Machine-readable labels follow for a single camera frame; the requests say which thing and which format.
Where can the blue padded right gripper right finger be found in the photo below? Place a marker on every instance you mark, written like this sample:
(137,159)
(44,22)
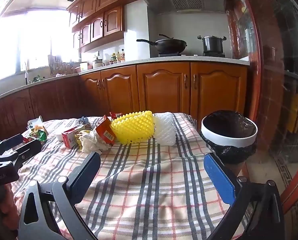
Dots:
(255,206)

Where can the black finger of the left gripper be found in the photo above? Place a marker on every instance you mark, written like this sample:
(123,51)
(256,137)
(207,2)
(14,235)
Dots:
(24,153)
(9,143)

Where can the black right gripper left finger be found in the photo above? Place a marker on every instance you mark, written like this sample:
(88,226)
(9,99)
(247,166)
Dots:
(37,220)

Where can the red snack wrapper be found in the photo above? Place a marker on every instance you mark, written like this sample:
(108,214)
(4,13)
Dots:
(104,131)

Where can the yellow foam fruit net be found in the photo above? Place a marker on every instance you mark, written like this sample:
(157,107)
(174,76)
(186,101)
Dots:
(134,127)

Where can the white foam fruit net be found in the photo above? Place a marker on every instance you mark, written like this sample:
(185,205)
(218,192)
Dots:
(164,129)

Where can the wooden upper kitchen cabinets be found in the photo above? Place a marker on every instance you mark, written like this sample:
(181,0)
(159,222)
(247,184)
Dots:
(93,20)

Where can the wooden kitchen cabinets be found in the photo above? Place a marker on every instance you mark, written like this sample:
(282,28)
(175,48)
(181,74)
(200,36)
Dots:
(93,20)
(196,88)

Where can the wooden lower kitchen cabinets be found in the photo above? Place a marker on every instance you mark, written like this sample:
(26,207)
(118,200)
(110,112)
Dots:
(196,88)

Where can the person's left hand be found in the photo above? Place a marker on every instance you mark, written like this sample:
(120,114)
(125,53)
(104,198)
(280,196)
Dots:
(8,208)

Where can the green snack wrapper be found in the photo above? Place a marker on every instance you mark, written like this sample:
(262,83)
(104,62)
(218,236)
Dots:
(39,133)

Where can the red and white carton box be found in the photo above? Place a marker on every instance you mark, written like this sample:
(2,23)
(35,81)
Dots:
(68,136)

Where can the crumpled white tissue paper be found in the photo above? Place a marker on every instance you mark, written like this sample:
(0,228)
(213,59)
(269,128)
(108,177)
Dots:
(89,141)

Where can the white bin with black bag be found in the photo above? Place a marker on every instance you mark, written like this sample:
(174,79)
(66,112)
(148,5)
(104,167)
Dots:
(231,136)

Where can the white rice cooker pot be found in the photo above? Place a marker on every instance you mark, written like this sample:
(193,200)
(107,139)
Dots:
(98,63)

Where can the plaid checkered tablecloth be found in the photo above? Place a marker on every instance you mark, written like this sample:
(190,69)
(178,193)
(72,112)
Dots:
(149,191)

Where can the condiment bottles on counter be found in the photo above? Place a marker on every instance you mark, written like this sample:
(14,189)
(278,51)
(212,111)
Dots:
(117,57)

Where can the yellow wooden folding chair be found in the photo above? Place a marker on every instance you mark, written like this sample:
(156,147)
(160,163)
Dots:
(292,125)

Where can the black stock pot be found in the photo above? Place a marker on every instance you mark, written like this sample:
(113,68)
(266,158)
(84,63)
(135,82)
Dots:
(212,44)

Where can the black wok with handle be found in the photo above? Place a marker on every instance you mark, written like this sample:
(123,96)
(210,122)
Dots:
(167,45)

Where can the glass sliding door red frame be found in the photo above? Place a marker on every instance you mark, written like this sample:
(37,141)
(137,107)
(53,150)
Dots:
(266,31)

